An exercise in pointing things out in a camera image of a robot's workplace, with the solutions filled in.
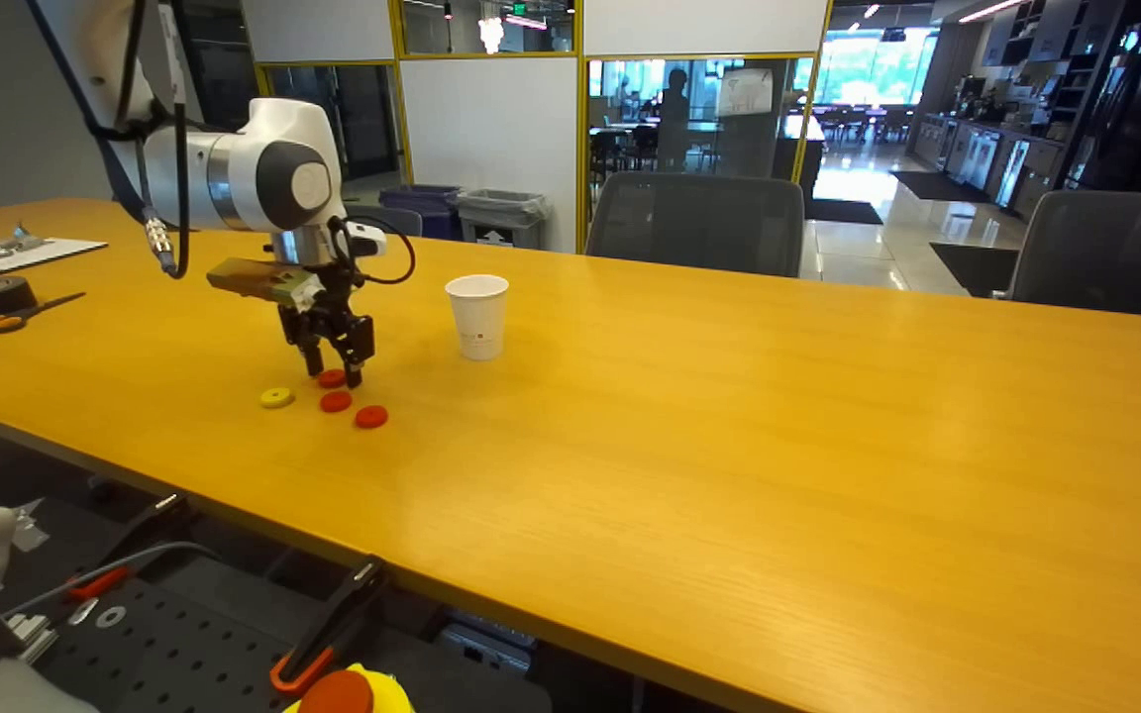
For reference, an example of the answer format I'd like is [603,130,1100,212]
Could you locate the white paper sheet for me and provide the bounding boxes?
[0,235,112,284]

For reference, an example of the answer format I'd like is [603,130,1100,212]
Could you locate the white paper cup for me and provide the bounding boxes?
[444,273,515,365]

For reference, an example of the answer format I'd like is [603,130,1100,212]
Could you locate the wooden camera mount plate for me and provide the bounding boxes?
[203,252,330,307]

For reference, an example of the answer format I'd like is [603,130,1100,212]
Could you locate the red handled screwdriver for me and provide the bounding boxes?
[62,565,135,608]

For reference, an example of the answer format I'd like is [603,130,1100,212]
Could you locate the wide white wall panel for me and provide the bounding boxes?
[577,0,836,59]

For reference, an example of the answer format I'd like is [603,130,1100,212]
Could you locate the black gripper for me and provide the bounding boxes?
[281,270,379,392]

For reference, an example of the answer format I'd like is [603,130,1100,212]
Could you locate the blue plastic box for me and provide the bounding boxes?
[434,619,541,676]

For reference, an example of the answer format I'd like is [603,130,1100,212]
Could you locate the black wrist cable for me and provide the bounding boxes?
[25,0,424,290]

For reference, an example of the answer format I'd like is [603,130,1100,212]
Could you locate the black orange clamp tool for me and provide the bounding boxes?
[267,558,390,701]

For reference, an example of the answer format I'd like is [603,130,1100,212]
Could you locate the orange handled scissors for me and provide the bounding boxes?
[0,290,91,336]

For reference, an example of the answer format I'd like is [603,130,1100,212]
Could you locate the yellow emergency stop button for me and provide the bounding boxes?
[281,663,419,713]

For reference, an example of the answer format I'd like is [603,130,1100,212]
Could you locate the black perforated mounting board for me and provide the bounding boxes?
[30,549,466,713]

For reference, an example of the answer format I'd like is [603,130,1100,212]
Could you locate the grey cable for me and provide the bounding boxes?
[0,534,211,626]

